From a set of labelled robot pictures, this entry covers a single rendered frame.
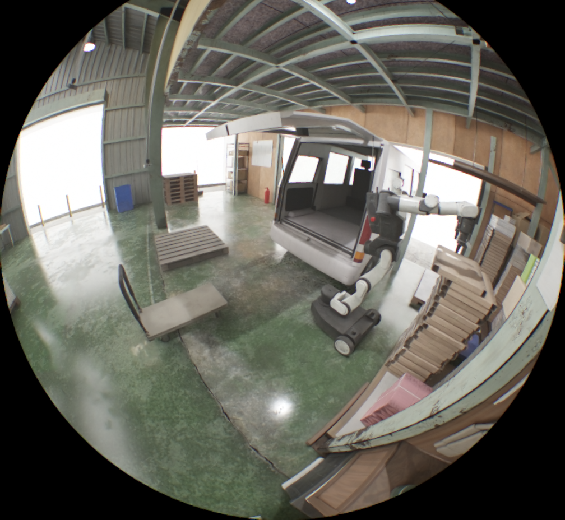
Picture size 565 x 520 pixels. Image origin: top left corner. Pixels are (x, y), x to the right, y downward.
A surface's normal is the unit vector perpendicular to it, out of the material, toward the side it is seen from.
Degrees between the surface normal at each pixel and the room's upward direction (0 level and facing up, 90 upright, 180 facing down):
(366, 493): 0
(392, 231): 100
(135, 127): 90
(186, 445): 0
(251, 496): 0
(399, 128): 90
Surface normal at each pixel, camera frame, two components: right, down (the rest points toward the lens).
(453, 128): -0.76, 0.22
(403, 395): 0.08, -0.90
